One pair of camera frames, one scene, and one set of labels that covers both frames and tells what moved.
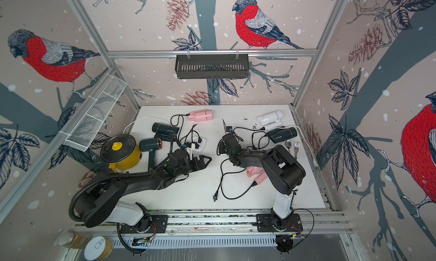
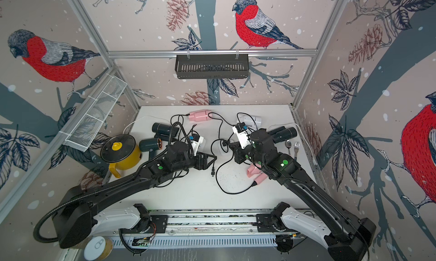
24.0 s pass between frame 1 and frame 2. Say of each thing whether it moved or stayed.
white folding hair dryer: moved
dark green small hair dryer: stayed
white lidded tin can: stayed
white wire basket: stayed
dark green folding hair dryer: stayed
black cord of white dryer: moved
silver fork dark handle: stayed
